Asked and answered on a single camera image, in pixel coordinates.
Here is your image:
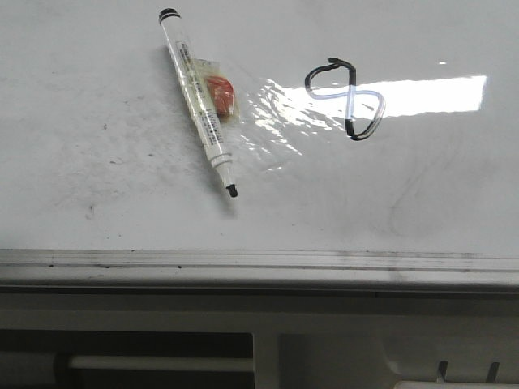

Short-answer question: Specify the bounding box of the red magnet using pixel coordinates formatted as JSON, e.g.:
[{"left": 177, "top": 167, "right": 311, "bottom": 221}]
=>
[{"left": 195, "top": 58, "right": 240, "bottom": 122}]

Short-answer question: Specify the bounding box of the white horizontal stand bar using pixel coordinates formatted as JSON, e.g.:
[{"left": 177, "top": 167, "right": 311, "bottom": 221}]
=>
[{"left": 65, "top": 354, "right": 255, "bottom": 373}]

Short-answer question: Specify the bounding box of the white whiteboard with aluminium frame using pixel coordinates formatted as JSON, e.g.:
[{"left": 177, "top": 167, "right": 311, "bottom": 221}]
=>
[{"left": 1, "top": 1, "right": 518, "bottom": 293}]

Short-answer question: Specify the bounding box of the white plastic marker tray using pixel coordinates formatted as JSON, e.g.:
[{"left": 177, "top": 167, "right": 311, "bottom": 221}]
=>
[{"left": 393, "top": 361, "right": 518, "bottom": 389}]

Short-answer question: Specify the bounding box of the white black whiteboard marker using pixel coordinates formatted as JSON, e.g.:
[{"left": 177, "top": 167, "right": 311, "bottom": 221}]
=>
[{"left": 158, "top": 8, "right": 238, "bottom": 198}]

